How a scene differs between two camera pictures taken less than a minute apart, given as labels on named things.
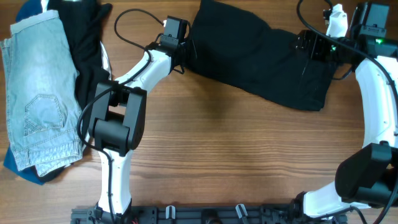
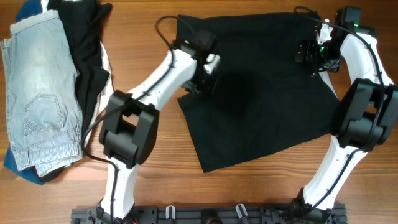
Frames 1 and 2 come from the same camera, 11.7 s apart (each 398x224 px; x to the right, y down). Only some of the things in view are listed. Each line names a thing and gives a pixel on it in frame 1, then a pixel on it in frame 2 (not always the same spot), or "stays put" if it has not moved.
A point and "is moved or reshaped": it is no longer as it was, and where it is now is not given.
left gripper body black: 181,46 → 202,81
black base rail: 204,214 stays put
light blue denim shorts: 45,116 stays put
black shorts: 232,39 is moved or reshaped
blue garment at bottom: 30,175 stays put
